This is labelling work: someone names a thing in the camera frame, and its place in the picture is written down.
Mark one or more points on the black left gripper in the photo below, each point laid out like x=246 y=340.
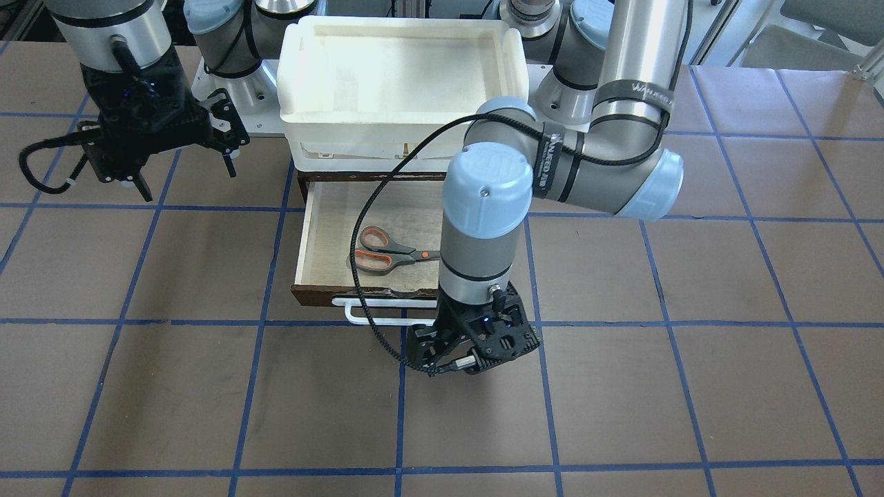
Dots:
x=450 y=324

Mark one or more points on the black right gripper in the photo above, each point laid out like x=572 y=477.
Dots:
x=188 y=109

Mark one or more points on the orange grey scissors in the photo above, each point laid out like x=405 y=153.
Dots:
x=379 y=254

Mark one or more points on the wooden drawer with white handle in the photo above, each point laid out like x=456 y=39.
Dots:
x=336 y=212

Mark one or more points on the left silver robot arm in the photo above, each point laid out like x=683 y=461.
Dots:
x=589 y=137

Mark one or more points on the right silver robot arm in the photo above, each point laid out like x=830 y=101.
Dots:
x=237 y=40

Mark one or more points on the white plastic tray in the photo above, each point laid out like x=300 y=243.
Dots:
x=356 y=95

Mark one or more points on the grey chair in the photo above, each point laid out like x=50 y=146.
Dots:
x=813 y=35

